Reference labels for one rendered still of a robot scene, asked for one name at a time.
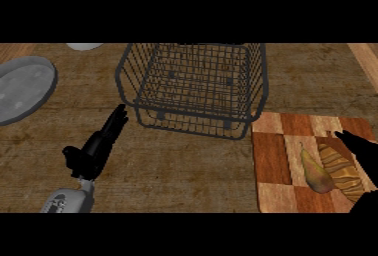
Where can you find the white round object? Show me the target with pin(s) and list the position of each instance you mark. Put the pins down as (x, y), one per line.
(83, 46)

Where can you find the brown striped croissant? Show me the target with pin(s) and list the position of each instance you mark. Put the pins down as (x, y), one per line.
(341, 171)

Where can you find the checkered wooden cutting board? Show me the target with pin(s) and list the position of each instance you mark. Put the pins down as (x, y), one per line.
(285, 156)

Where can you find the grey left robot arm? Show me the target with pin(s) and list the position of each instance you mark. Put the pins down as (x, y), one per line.
(68, 200)

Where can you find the yellow-green pear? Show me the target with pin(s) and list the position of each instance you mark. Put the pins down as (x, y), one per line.
(315, 176)

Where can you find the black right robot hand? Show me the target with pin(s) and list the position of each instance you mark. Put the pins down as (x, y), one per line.
(363, 156)

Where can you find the grey oval plate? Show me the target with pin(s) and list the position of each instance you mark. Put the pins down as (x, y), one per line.
(22, 88)

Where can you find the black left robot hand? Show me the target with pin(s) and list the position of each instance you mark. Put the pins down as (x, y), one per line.
(96, 150)

